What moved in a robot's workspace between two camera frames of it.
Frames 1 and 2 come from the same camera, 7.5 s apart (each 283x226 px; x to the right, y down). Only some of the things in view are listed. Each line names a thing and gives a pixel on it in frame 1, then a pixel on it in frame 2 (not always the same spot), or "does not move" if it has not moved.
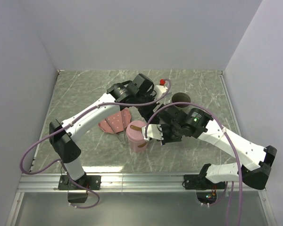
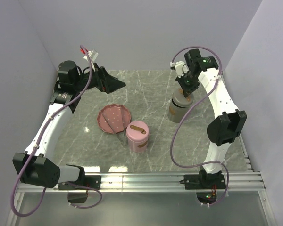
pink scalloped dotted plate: (116, 122) does not move
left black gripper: (146, 114) -> (106, 83)
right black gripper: (166, 139) -> (187, 90)
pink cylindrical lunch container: (138, 147) does not move
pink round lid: (134, 131) does not move
